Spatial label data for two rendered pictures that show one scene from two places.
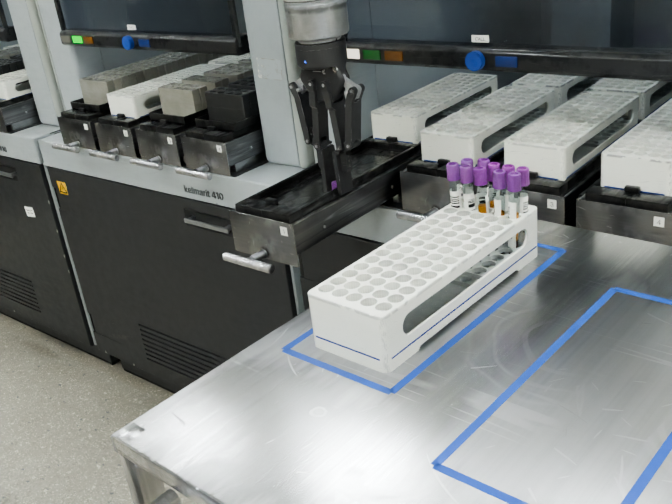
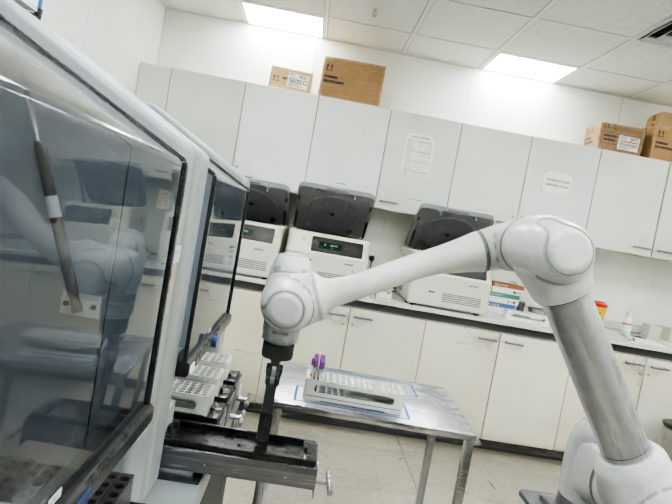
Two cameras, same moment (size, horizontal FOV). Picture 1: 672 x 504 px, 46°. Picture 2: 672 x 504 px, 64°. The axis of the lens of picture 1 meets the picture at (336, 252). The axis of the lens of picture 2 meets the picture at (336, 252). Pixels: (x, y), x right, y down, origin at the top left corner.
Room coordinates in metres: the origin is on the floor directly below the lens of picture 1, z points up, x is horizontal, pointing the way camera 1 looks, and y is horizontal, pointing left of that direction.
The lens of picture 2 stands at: (2.01, 0.94, 1.34)
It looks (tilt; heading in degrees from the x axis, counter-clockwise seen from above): 3 degrees down; 225
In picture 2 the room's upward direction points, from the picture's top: 10 degrees clockwise
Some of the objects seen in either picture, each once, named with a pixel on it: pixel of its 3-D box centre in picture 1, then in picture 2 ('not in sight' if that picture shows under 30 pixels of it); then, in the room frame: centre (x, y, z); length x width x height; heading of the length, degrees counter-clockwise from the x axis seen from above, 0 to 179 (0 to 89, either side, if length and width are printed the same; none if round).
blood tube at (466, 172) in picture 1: (469, 209); not in sight; (0.87, -0.16, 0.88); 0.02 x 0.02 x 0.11
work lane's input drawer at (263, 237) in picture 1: (385, 165); (178, 445); (1.35, -0.11, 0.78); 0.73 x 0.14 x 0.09; 138
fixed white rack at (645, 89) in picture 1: (645, 86); not in sight; (1.46, -0.62, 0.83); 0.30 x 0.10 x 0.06; 138
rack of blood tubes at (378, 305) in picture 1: (432, 271); (353, 391); (0.78, -0.10, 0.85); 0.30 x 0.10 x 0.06; 136
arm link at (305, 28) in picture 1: (317, 18); (281, 330); (1.18, -0.01, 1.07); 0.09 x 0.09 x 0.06
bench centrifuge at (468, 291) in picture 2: not in sight; (445, 256); (-1.29, -1.23, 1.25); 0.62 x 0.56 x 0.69; 47
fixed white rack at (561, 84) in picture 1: (569, 81); not in sight; (1.56, -0.51, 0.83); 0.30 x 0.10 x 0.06; 138
